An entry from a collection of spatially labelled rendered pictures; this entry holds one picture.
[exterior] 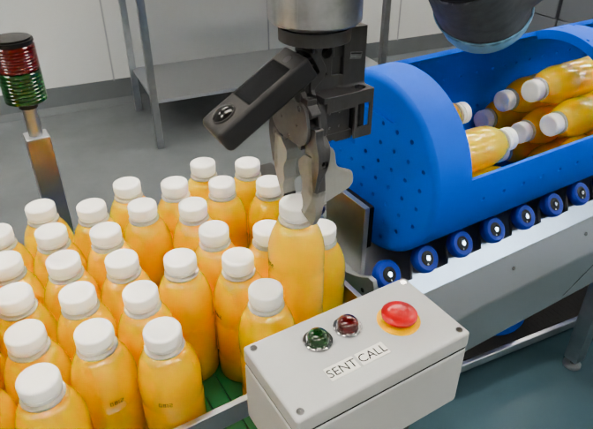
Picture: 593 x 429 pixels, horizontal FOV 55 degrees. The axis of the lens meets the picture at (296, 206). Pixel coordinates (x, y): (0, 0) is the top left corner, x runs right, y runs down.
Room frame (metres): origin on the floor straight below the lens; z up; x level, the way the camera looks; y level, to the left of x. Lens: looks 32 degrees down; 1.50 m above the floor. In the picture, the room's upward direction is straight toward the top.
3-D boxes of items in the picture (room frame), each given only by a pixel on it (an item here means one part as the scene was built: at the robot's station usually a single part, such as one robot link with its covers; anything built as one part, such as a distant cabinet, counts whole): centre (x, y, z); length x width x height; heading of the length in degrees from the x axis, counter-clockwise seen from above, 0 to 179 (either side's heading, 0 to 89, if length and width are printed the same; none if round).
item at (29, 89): (0.86, 0.43, 1.18); 0.06 x 0.06 x 0.05
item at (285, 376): (0.40, -0.06, 1.05); 0.20 x 0.10 x 0.10; 121
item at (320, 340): (0.39, -0.02, 1.11); 0.02 x 0.02 x 0.01
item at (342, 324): (0.41, -0.05, 1.11); 0.02 x 0.02 x 0.01
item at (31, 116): (0.86, 0.43, 1.18); 0.06 x 0.06 x 0.16
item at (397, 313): (0.42, -0.10, 1.11); 0.04 x 0.04 x 0.01
